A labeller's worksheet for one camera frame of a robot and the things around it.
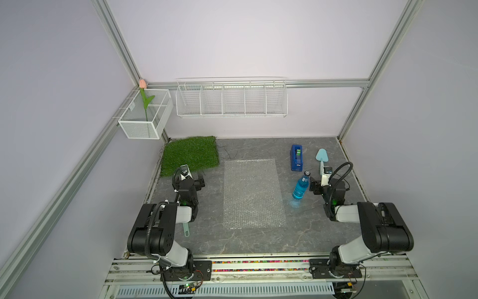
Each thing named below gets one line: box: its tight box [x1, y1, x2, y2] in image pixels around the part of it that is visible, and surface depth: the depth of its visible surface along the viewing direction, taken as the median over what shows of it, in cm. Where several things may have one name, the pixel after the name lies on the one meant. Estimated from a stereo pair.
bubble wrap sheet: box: [223, 158, 287, 230], surface depth 96 cm
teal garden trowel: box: [315, 148, 329, 176], surface depth 114 cm
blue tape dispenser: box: [290, 144, 304, 172], surface depth 107 cm
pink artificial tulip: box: [138, 79, 155, 122], surface depth 92 cm
